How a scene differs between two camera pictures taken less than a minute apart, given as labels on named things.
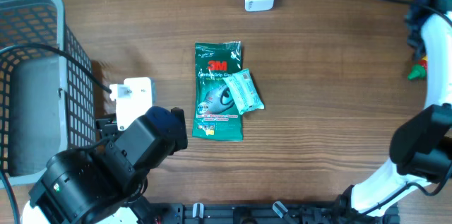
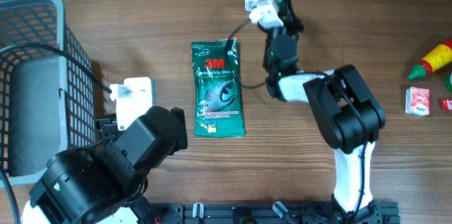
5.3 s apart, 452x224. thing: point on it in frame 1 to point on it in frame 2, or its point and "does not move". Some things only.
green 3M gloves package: (215, 116) does not move
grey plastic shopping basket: (46, 101) does not move
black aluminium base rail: (257, 213) does not move
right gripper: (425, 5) to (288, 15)
